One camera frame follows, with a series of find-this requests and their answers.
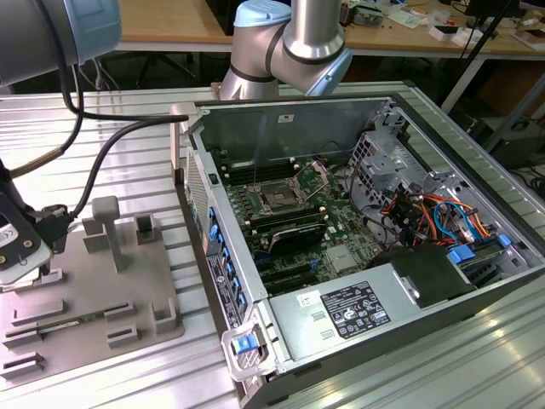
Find CPU socket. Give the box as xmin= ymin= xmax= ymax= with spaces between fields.
xmin=255 ymin=181 xmax=306 ymax=214

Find black tripod leg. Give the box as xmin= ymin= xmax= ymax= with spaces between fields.
xmin=459 ymin=0 xmax=512 ymax=60

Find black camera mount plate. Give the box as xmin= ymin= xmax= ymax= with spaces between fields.
xmin=0 ymin=159 xmax=48 ymax=274

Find grey parts rack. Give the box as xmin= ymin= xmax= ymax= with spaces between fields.
xmin=0 ymin=195 xmax=186 ymax=383

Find white box on desk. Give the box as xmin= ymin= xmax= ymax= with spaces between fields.
xmin=428 ymin=24 xmax=469 ymax=44

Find black RAM slot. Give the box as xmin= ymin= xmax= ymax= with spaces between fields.
xmin=219 ymin=153 xmax=297 ymax=171
xmin=223 ymin=161 xmax=299 ymax=182
xmin=249 ymin=211 xmax=328 ymax=234
xmin=244 ymin=204 xmax=324 ymax=225

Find black camera cable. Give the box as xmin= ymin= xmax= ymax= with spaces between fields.
xmin=10 ymin=55 xmax=191 ymax=256

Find locking lever wire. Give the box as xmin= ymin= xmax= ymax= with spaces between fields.
xmin=251 ymin=140 xmax=261 ymax=189

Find silver drive cage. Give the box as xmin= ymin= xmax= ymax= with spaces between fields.
xmin=348 ymin=130 xmax=427 ymax=205

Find black air shroud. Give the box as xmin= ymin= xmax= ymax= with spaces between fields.
xmin=368 ymin=245 xmax=478 ymax=310

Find grey case handle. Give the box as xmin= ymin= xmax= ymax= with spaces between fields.
xmin=169 ymin=103 xmax=204 ymax=171

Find silver power supply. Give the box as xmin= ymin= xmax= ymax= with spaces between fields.
xmin=267 ymin=262 xmax=422 ymax=363

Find wooden desk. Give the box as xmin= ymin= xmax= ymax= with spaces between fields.
xmin=114 ymin=0 xmax=545 ymax=59

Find orange and red wires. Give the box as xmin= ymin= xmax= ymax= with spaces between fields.
xmin=395 ymin=191 xmax=499 ymax=248

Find green RAM stick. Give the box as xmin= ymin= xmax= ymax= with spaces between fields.
xmin=36 ymin=310 xmax=107 ymax=336

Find open PC case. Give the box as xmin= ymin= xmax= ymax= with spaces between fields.
xmin=169 ymin=91 xmax=545 ymax=409

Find green motherboard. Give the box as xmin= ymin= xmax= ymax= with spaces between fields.
xmin=212 ymin=148 xmax=384 ymax=299

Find metal socket cover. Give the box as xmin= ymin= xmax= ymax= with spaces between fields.
xmin=293 ymin=159 xmax=332 ymax=201

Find black graphics card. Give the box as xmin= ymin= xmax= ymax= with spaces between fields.
xmin=267 ymin=223 xmax=328 ymax=256

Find case latch with blue tab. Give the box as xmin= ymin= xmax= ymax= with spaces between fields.
xmin=221 ymin=323 xmax=278 ymax=380

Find blue disk carrier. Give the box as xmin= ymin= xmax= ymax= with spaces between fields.
xmin=446 ymin=245 xmax=478 ymax=268

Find blue wire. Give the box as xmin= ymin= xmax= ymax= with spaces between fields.
xmin=433 ymin=199 xmax=473 ymax=244

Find black expansion slot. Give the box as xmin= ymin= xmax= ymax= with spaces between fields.
xmin=259 ymin=262 xmax=317 ymax=295

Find silver chipset heatsink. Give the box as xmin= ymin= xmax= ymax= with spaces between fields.
xmin=327 ymin=245 xmax=359 ymax=274

